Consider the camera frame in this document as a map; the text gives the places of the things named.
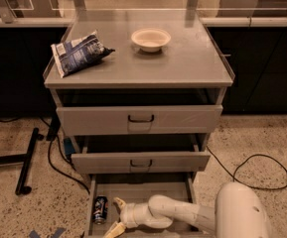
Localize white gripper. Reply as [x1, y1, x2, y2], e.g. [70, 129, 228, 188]
[103, 197, 150, 238]

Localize blue pepsi can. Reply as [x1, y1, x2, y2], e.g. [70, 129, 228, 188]
[92, 195, 108, 224]

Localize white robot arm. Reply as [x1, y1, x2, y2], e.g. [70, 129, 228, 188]
[104, 181, 277, 238]

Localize grey bottom drawer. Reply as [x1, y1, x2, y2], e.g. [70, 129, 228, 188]
[84, 174, 203, 238]

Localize grey drawer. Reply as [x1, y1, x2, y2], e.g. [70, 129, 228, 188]
[84, 174, 203, 238]
[72, 144, 210, 174]
[57, 105, 222, 136]

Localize grey middle drawer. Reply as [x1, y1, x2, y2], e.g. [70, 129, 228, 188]
[72, 144, 210, 174]

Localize grey drawer cabinet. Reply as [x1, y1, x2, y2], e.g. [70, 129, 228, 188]
[42, 9, 235, 238]

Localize grey top drawer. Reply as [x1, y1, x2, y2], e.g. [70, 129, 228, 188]
[57, 105, 222, 136]

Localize black metal stand base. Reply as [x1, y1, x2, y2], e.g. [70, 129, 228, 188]
[0, 128, 44, 195]

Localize blue white chip bag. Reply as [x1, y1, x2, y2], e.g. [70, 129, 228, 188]
[51, 31, 114, 78]

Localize white paper bowl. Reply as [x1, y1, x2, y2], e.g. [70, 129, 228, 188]
[131, 28, 171, 53]

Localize black floor cable left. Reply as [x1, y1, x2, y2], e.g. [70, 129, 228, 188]
[39, 116, 90, 194]

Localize black floor cable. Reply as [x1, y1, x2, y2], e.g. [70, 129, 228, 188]
[206, 145, 287, 191]
[39, 116, 90, 194]

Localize black floor cable right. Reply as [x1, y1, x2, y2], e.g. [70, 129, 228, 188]
[206, 145, 287, 191]

